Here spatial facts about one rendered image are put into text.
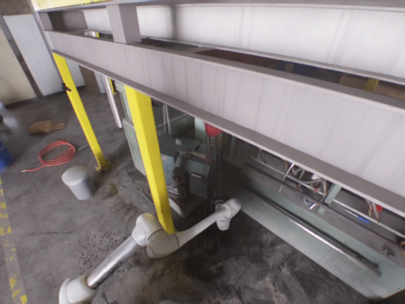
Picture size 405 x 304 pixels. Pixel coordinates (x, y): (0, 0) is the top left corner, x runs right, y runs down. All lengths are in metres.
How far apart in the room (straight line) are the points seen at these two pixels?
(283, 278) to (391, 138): 1.88
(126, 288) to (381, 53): 2.32
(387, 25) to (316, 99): 0.45
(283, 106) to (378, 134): 0.21
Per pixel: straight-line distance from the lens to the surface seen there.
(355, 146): 0.54
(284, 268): 2.28
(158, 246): 1.24
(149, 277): 2.17
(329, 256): 2.28
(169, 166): 1.91
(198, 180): 1.83
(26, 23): 6.87
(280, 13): 0.99
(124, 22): 1.01
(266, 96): 0.56
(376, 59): 0.91
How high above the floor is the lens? 2.02
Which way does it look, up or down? 38 degrees down
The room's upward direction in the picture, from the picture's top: straight up
